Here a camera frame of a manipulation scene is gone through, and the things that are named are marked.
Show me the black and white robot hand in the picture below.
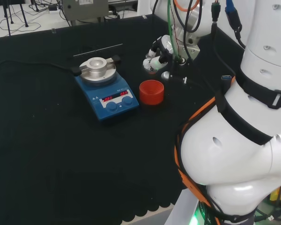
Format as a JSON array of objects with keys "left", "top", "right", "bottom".
[{"left": 142, "top": 35, "right": 176, "bottom": 81}]

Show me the clear round-bottom flask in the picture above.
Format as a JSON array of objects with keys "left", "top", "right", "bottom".
[{"left": 144, "top": 60, "right": 161, "bottom": 75}]

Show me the heater with blue base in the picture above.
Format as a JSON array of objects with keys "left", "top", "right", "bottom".
[{"left": 71, "top": 54, "right": 140, "bottom": 123}]

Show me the clear glass rod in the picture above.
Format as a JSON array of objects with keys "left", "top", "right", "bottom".
[{"left": 73, "top": 43, "right": 124, "bottom": 57}]

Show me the grey metal box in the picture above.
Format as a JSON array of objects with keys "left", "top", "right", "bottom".
[{"left": 62, "top": 0, "right": 109, "bottom": 24}]

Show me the black bench cloth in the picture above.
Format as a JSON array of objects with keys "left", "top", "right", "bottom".
[{"left": 0, "top": 13, "right": 246, "bottom": 223}]

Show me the black tripod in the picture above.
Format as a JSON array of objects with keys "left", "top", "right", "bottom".
[{"left": 0, "top": 0, "right": 29, "bottom": 36}]

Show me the yellow stop button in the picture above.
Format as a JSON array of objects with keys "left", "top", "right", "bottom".
[{"left": 268, "top": 179, "right": 281, "bottom": 208}]

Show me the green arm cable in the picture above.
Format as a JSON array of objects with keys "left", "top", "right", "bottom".
[{"left": 166, "top": 0, "right": 182, "bottom": 62}]

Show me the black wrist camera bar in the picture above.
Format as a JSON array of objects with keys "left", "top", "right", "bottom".
[{"left": 170, "top": 74, "right": 188, "bottom": 84}]

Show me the red ribbed flask ring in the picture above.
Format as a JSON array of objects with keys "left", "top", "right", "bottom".
[{"left": 139, "top": 80, "right": 165, "bottom": 106}]

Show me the black cable with blue plug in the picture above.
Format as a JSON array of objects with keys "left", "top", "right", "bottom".
[{"left": 210, "top": 23, "right": 236, "bottom": 99}]

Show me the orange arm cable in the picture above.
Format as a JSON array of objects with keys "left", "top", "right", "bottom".
[{"left": 174, "top": 76, "right": 237, "bottom": 225}]

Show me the black heater power cable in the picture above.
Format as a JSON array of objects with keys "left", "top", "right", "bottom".
[{"left": 0, "top": 60, "right": 79, "bottom": 74}]

